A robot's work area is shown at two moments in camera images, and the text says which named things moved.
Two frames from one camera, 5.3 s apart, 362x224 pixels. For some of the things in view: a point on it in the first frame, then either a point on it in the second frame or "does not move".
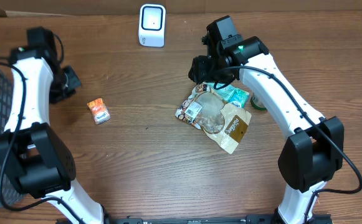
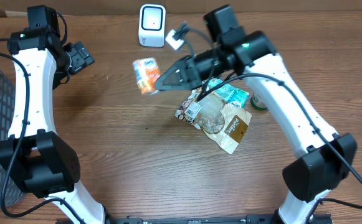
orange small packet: x=100 y=112 → x=147 y=72
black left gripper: x=75 y=82 → x=82 y=58
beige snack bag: x=223 y=123 does not move
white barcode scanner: x=151 y=25 does not move
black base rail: x=316 y=219 does not move
